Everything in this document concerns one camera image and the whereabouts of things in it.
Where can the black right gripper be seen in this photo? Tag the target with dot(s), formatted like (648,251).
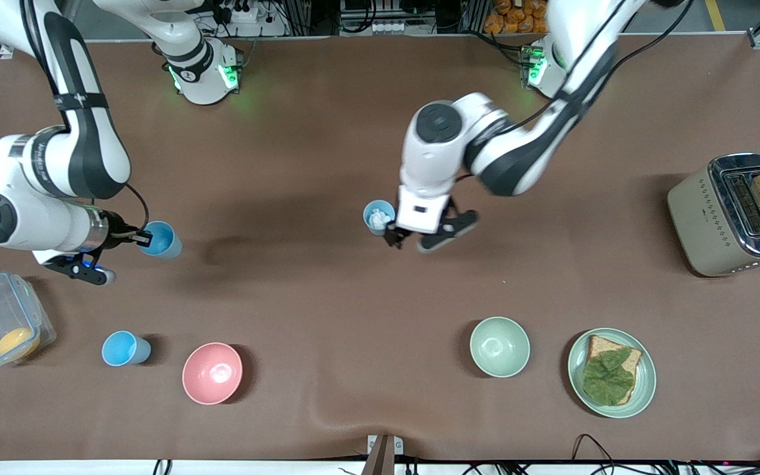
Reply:
(118,233)

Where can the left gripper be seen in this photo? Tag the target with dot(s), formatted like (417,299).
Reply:
(394,235)

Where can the light blue plastic cup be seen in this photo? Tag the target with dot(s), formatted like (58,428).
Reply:
(163,241)
(121,348)
(372,206)

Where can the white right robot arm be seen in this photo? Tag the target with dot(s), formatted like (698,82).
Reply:
(24,218)

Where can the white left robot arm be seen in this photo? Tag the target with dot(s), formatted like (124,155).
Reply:
(433,158)

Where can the crumpled white paper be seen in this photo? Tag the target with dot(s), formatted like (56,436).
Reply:
(377,218)

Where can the brown table mat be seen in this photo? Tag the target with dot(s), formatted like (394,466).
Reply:
(353,316)

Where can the pale green bowl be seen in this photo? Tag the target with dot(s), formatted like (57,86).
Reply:
(499,346)

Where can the pink bowl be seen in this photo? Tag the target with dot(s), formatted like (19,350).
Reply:
(212,373)

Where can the orange round food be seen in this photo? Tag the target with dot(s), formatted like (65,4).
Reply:
(16,343)

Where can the brown bread slice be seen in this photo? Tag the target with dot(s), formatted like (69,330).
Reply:
(601,344)

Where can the white power strip with plugs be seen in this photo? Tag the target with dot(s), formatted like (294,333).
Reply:
(245,14)

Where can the orange packaged snacks pile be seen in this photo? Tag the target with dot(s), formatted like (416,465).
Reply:
(515,16)

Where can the green lettuce leaf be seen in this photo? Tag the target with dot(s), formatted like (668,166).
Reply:
(607,377)

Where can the pale green plate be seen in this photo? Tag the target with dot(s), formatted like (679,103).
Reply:
(644,386)

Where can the beige and chrome toaster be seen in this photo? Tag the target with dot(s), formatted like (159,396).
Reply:
(696,224)

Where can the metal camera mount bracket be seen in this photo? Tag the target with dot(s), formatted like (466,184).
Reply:
(383,455)

